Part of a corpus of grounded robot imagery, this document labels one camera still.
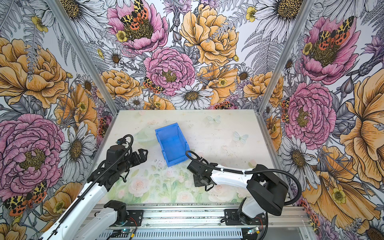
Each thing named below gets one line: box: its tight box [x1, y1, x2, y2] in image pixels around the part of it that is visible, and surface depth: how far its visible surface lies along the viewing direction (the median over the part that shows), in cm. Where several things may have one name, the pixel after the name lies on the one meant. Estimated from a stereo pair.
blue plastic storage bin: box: [155, 122, 191, 168], surface depth 101 cm
